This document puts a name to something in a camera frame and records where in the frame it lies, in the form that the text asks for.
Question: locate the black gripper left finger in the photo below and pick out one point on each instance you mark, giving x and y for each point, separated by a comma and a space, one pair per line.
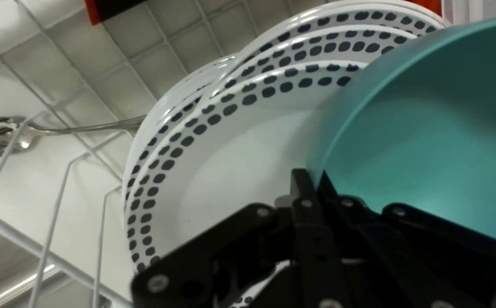
231, 250

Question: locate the teal bowl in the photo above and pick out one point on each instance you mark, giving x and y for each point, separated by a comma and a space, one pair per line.
429, 125

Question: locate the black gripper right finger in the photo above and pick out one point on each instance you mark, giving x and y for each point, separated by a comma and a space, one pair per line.
419, 257

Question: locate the red and black object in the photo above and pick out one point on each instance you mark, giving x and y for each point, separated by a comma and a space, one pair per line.
116, 9

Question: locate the large white black-dotted plate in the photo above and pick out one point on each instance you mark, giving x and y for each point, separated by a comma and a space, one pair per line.
231, 177

